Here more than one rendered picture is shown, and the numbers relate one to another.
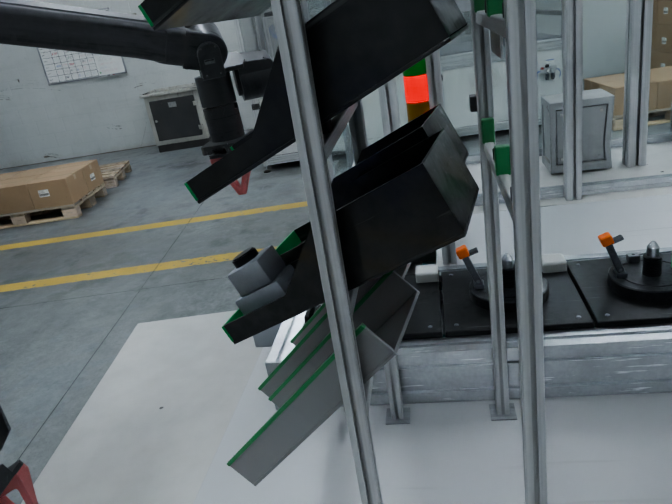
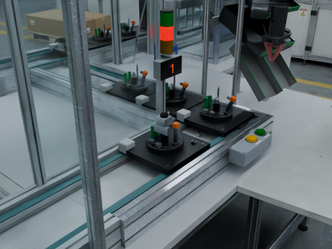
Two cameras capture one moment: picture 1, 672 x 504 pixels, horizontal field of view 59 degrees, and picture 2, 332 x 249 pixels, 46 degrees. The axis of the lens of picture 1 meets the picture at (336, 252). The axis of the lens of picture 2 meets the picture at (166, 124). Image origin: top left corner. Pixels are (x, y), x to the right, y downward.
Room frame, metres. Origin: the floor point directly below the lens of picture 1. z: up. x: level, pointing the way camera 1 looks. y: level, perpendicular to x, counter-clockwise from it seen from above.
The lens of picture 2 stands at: (2.43, 0.49, 1.68)
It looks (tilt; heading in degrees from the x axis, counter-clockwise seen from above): 27 degrees down; 209
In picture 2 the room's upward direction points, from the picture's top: straight up
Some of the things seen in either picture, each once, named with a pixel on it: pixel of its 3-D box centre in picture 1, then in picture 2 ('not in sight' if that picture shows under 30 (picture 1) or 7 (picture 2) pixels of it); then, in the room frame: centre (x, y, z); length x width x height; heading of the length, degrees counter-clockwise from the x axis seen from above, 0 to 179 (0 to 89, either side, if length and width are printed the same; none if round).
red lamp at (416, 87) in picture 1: (417, 87); (166, 32); (1.17, -0.21, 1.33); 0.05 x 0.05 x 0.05
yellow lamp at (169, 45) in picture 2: (420, 113); (166, 46); (1.17, -0.21, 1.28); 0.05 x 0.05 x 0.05
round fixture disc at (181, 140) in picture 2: not in sight; (164, 142); (1.34, -0.12, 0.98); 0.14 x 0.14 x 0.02
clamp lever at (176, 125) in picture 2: not in sight; (174, 132); (1.35, -0.08, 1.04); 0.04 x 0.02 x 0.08; 79
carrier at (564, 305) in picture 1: (507, 273); (171, 91); (0.96, -0.30, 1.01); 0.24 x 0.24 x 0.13; 79
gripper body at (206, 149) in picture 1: (225, 126); (276, 29); (1.00, 0.15, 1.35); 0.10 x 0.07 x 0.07; 168
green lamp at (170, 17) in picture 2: (414, 61); (166, 19); (1.17, -0.21, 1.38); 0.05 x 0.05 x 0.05
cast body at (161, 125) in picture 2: not in sight; (162, 121); (1.34, -0.13, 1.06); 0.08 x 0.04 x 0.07; 79
